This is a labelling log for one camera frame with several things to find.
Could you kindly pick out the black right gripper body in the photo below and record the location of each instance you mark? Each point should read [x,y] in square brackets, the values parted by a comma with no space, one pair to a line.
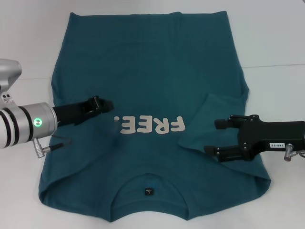
[269,136]

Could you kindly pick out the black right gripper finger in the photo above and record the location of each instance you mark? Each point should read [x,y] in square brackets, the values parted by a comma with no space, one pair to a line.
[226,152]
[221,124]

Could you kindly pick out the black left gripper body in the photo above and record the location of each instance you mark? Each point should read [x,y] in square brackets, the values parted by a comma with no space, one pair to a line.
[69,113]

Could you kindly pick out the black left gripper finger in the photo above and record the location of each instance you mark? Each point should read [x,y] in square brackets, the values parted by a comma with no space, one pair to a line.
[104,110]
[98,101]

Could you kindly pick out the teal FREE print T-shirt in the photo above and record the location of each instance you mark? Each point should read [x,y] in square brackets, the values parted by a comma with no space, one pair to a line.
[152,59]

